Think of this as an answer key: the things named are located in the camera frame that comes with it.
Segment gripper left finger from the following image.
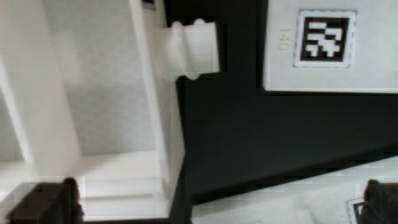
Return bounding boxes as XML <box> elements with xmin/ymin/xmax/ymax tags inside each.
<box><xmin>6</xmin><ymin>177</ymin><xmax>84</xmax><ymax>224</ymax></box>

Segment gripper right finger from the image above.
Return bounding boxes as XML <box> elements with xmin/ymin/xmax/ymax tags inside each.
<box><xmin>359</xmin><ymin>179</ymin><xmax>398</xmax><ymax>224</ymax></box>

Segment white cabinet body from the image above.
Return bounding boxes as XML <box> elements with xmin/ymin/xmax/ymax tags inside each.
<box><xmin>0</xmin><ymin>0</ymin><xmax>221</xmax><ymax>224</ymax></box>

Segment white small door part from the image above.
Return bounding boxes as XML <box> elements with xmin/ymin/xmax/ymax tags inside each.
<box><xmin>263</xmin><ymin>0</ymin><xmax>398</xmax><ymax>94</ymax></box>

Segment white U-shaped fence frame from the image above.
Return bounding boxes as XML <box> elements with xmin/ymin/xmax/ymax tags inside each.
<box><xmin>192</xmin><ymin>156</ymin><xmax>398</xmax><ymax>224</ymax></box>

